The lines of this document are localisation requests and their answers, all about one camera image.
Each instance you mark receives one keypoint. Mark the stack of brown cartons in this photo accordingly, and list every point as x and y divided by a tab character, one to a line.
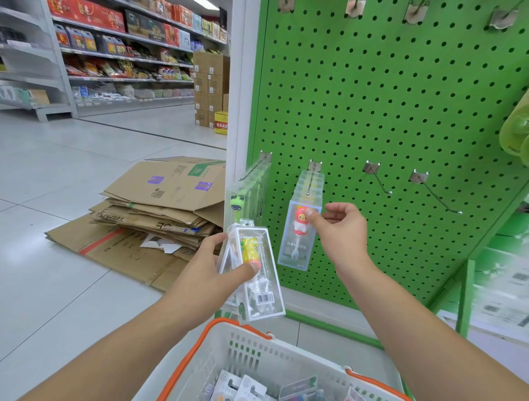
209	83

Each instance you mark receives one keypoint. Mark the person's right forearm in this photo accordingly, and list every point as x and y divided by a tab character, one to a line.
430	339

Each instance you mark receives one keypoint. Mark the clear yellow cartoon toothbrush box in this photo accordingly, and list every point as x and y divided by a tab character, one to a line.
263	293

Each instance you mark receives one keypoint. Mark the bundle of clear kids toothbrushes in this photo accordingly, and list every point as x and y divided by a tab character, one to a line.
248	190

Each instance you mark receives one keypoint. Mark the ceiling light strip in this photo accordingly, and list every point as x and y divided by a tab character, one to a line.
207	4

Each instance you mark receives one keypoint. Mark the person's left forearm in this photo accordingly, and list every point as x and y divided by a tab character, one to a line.
116	355

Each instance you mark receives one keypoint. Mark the white endcap shelf unit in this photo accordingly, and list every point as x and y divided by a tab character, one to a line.
37	66

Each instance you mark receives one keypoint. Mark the person's right hand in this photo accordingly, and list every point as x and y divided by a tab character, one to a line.
347	235

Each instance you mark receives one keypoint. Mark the red yellow carton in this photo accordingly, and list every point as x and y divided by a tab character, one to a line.
221	124

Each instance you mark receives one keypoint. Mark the row of green pink packs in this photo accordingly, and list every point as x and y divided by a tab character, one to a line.
517	128

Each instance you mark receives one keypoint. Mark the pile of flattened cardboard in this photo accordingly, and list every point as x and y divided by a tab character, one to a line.
140	206

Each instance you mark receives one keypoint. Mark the stocked store shelves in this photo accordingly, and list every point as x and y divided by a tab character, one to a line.
132	45

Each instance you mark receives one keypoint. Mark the green pegboard display rack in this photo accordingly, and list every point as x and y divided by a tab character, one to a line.
372	99

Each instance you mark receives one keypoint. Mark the person's left hand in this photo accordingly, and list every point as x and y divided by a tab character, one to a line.
202	289

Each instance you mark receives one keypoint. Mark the white orange shopping basket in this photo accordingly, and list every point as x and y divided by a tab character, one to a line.
248	355

